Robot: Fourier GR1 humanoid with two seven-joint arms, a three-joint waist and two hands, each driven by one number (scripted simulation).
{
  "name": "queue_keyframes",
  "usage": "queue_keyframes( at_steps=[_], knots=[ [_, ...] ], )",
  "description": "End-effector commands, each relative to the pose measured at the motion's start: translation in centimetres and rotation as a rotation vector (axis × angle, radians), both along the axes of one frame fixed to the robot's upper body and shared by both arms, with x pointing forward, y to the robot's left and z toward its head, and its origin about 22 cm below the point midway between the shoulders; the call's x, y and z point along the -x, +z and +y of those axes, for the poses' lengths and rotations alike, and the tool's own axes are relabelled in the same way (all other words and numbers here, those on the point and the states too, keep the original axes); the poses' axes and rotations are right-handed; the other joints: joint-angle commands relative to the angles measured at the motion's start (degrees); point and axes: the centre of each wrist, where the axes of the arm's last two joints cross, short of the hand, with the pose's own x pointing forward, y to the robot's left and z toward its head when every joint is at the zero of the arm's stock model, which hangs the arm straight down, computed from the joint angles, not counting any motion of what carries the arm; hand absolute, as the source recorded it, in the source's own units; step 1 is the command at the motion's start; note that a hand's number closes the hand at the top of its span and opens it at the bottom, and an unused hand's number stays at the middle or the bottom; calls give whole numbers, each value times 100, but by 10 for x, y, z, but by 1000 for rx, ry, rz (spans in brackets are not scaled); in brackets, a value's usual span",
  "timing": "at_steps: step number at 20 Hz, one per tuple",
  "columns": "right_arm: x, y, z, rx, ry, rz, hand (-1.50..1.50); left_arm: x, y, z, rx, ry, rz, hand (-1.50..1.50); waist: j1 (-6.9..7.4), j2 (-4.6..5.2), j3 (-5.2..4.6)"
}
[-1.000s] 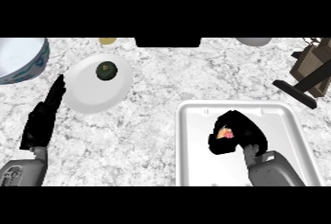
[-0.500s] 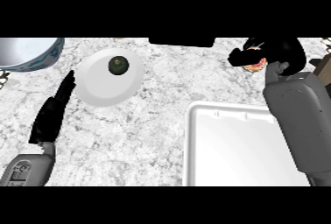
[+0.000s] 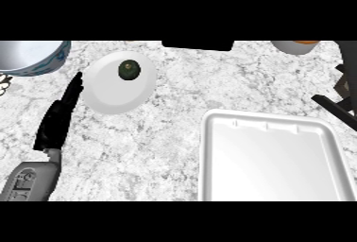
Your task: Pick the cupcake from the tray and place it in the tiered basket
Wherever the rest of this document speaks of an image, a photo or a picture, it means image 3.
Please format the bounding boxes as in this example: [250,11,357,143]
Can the white rectangular tray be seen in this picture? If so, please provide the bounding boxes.
[197,109,357,202]

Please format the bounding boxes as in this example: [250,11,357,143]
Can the white oval plate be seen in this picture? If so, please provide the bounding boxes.
[82,51,159,115]

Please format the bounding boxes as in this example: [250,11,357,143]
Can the dark green avocado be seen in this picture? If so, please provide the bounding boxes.
[116,59,141,81]

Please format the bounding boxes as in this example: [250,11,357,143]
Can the black rectangular appliance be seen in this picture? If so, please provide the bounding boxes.
[160,40,236,52]

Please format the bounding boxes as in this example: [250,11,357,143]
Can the grey cup with orange content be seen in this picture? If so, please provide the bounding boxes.
[270,40,321,56]

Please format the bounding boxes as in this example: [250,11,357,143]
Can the white bowl with blue pattern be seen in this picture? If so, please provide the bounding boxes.
[0,40,72,78]

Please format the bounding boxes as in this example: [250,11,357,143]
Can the black wire tiered basket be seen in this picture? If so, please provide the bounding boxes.
[309,40,357,132]

